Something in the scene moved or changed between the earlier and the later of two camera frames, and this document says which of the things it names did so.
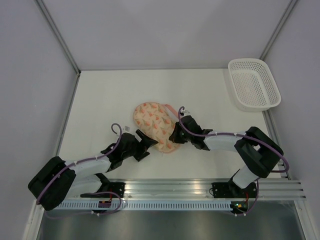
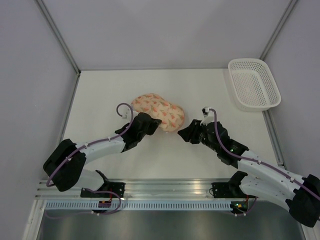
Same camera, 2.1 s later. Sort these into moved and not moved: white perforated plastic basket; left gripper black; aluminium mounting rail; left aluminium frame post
Moved: left gripper black
Not moved: aluminium mounting rail; white perforated plastic basket; left aluminium frame post
